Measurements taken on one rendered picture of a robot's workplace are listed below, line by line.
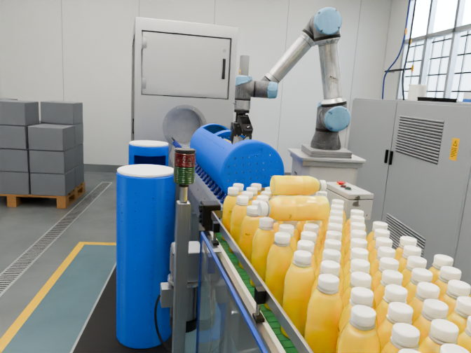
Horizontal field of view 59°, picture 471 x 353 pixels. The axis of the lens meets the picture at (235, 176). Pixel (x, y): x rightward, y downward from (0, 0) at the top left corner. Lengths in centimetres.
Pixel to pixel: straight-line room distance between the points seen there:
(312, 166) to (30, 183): 389
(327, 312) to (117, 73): 633
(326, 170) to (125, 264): 106
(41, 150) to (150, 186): 330
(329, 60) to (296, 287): 123
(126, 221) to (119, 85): 504
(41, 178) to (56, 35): 274
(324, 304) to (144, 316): 146
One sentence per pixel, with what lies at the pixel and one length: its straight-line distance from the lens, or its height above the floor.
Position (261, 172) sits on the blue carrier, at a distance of 177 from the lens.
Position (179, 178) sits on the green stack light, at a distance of 120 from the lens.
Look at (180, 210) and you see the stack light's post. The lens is 123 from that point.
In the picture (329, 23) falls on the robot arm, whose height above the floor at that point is 174.
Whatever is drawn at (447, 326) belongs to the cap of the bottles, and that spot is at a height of 109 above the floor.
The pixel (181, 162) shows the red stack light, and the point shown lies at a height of 122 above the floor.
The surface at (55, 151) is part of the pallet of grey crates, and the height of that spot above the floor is 66.
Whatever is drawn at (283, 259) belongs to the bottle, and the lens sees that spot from 103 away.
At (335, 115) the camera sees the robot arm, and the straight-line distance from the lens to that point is 192.
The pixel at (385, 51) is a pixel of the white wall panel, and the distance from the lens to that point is 743.
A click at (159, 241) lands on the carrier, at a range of 203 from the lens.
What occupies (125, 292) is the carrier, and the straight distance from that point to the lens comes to 216.
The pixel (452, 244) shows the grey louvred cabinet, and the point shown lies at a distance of 308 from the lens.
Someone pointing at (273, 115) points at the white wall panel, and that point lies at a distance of 690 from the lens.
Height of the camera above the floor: 143
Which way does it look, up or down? 12 degrees down
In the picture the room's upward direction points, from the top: 3 degrees clockwise
